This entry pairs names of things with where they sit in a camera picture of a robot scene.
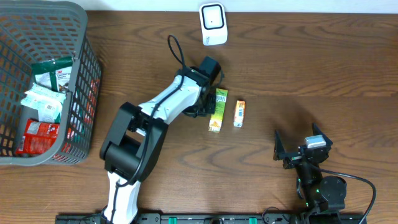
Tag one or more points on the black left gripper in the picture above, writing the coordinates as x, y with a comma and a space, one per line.
210, 109

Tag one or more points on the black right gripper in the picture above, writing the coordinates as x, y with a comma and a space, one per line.
281, 154

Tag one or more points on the green snack box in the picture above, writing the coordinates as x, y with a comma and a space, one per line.
216, 119

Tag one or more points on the small orange candy box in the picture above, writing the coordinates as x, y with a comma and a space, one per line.
239, 113

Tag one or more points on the white teal wipes packet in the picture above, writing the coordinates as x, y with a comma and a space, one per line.
47, 103

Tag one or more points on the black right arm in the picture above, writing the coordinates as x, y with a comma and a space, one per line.
324, 196

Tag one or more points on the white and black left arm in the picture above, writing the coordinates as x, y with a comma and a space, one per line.
133, 143

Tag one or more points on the green white 3M packet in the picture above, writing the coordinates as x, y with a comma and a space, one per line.
53, 74

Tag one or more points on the red snack packet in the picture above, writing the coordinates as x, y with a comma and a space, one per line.
38, 137

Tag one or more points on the grey plastic mesh basket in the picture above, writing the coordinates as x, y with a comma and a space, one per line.
36, 31

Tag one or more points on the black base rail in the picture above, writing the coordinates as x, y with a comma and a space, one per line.
155, 218

